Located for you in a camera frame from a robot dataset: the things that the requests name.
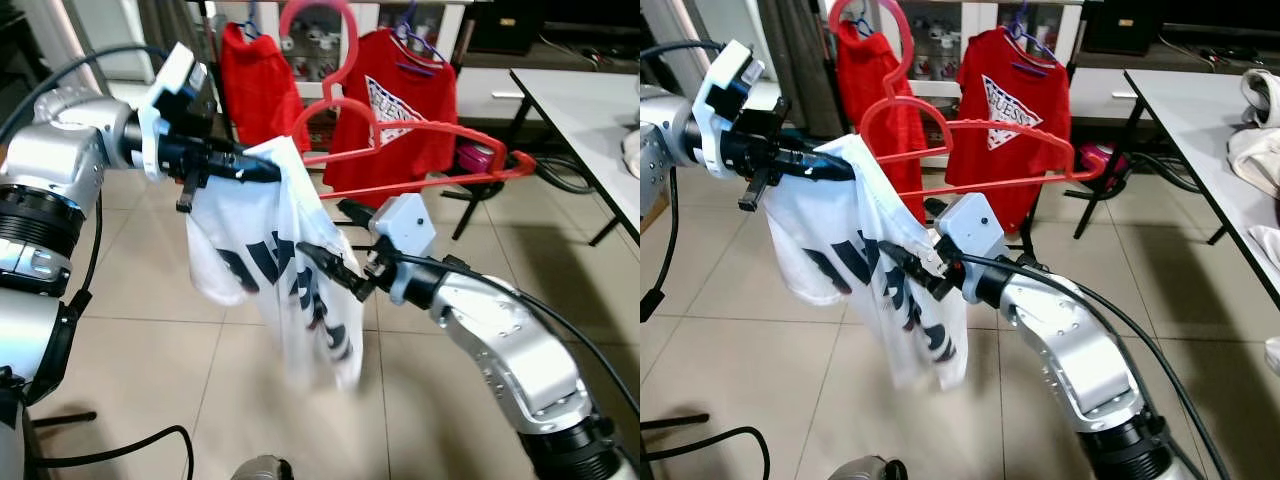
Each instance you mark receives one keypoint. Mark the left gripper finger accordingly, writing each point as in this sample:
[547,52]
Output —
[190,192]
[755,192]
[825,168]
[255,168]

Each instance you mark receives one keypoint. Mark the white t-shirt black print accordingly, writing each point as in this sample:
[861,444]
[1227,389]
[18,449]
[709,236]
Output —
[250,230]
[830,240]

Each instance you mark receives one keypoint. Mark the red plastic hanger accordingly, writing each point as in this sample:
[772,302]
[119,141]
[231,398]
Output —
[522,165]
[1093,163]

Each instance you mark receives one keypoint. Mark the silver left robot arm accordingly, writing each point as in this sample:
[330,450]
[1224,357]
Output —
[665,150]
[55,150]

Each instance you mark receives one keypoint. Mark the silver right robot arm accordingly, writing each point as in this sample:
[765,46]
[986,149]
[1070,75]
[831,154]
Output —
[510,350]
[1075,350]

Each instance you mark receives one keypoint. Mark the blue plastic hanger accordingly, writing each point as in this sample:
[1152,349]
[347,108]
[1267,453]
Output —
[866,28]
[248,30]

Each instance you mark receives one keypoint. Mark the purple plastic hanger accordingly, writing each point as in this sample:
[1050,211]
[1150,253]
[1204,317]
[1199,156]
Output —
[425,68]
[1030,68]

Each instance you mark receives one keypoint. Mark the plain red shirt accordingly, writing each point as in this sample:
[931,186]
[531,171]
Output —
[255,90]
[870,90]

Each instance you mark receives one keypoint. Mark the black rack leg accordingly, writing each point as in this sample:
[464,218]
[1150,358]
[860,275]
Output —
[475,212]
[1098,212]

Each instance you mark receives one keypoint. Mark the grey green curtain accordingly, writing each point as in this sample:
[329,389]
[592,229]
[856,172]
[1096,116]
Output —
[175,25]
[795,40]

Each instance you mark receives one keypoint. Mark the cream garment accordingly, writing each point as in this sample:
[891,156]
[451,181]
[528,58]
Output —
[1258,150]
[631,155]

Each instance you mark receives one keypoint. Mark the pink object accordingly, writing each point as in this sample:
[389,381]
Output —
[478,158]
[1100,160]

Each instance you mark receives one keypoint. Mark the red t-shirt triangle print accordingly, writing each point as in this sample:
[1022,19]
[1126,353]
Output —
[1040,90]
[440,95]

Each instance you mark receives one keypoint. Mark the white cabinet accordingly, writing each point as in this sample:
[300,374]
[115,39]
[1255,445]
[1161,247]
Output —
[1095,95]
[490,95]

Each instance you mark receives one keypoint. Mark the grey robot leg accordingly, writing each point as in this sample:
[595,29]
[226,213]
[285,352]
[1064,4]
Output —
[262,470]
[865,470]

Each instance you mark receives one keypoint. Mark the black box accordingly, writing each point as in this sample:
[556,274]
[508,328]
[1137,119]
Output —
[1125,25]
[505,30]

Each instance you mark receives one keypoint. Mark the white cotton shirt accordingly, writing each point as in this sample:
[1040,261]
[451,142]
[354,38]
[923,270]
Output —
[1265,250]

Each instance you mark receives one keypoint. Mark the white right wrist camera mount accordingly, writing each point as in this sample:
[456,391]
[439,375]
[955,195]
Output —
[410,225]
[975,225]

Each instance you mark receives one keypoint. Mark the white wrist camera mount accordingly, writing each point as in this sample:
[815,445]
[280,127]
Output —
[410,225]
[715,100]
[158,100]
[975,225]

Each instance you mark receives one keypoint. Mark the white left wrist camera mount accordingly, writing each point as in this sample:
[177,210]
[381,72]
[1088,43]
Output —
[715,100]
[158,100]

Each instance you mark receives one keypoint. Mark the grey table black frame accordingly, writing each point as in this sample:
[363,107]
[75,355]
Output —
[1180,120]
[590,110]

